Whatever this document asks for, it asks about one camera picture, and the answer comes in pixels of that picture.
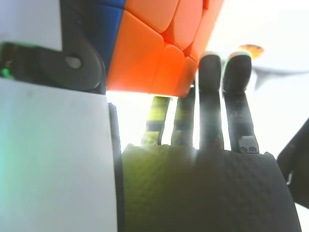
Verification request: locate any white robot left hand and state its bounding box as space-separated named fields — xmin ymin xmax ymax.
xmin=0 ymin=0 xmax=302 ymax=232

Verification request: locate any colourful puzzle cube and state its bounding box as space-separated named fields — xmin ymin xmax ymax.
xmin=95 ymin=0 xmax=225 ymax=98

